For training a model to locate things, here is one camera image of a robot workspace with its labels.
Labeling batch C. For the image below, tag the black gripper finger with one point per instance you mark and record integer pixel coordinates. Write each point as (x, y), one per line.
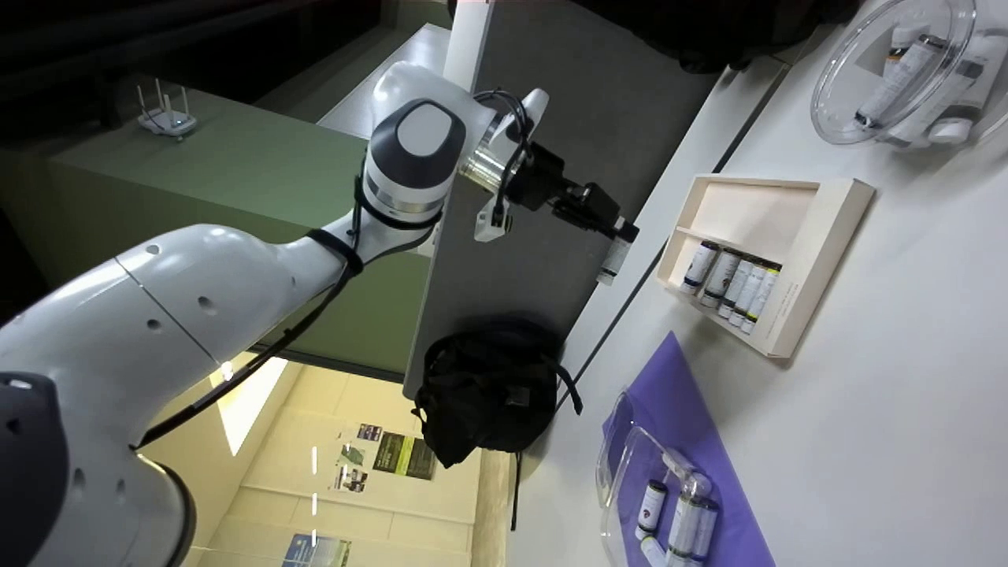
(619, 231)
(599, 198)

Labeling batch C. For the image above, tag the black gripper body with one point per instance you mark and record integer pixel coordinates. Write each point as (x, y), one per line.
(538, 175)

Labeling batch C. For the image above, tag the shallow wooden compartment box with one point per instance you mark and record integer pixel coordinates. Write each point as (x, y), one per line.
(757, 214)

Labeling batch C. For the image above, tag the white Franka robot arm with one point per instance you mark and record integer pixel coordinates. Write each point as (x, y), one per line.
(158, 317)

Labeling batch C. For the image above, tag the clear plastic bowl with bottles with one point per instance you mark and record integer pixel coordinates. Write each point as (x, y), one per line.
(619, 475)

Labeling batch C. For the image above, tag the clear plastic bowl with tubes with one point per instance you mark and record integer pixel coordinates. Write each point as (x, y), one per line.
(837, 72)

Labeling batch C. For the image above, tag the grey desk partition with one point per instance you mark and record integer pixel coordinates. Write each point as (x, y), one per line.
(554, 285)

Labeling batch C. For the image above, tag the purple mat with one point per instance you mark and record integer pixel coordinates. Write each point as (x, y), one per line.
(672, 397)

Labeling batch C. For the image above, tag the long white tube black cap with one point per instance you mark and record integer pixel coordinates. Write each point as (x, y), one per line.
(897, 81)
(962, 110)

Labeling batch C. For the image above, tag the small dark poster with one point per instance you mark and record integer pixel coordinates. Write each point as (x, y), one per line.
(392, 456)

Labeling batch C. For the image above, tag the green square column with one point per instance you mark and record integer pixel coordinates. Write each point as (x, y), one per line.
(209, 176)

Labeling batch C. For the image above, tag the white wifi router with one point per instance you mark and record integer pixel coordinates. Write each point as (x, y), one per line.
(163, 122)

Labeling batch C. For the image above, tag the small blue picture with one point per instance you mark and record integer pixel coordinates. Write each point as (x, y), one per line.
(316, 549)

